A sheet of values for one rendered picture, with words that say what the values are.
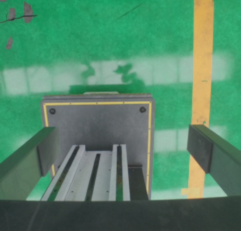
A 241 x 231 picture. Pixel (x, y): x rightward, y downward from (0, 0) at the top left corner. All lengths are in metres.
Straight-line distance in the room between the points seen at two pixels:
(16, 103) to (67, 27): 0.72
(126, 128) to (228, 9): 1.14
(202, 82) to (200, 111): 0.23
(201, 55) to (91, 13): 0.87
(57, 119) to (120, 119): 0.39
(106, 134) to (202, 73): 0.87
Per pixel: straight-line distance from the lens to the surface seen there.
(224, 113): 1.63
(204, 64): 1.48
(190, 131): 0.17
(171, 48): 1.39
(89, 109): 1.05
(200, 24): 1.49
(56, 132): 0.16
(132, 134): 1.09
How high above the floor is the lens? 1.33
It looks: 76 degrees down
